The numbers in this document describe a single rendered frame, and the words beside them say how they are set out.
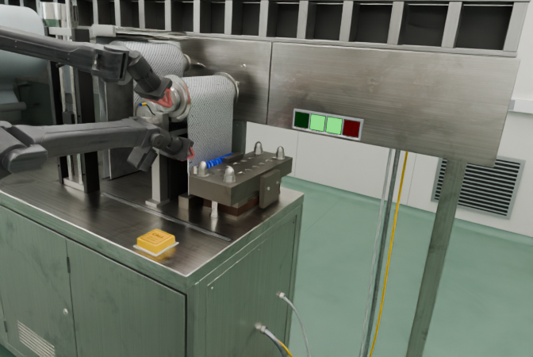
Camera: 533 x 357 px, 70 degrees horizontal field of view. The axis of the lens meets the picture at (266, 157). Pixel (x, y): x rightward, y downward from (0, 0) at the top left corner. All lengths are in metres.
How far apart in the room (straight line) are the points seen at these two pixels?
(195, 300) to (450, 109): 0.87
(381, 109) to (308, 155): 2.78
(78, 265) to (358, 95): 1.03
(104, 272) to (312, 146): 3.00
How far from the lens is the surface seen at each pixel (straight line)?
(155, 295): 1.12
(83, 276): 1.36
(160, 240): 1.05
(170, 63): 1.46
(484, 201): 3.71
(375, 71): 1.25
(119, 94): 1.51
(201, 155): 1.28
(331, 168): 3.92
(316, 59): 1.31
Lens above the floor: 1.44
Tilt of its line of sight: 17 degrees down
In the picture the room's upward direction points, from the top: 4 degrees clockwise
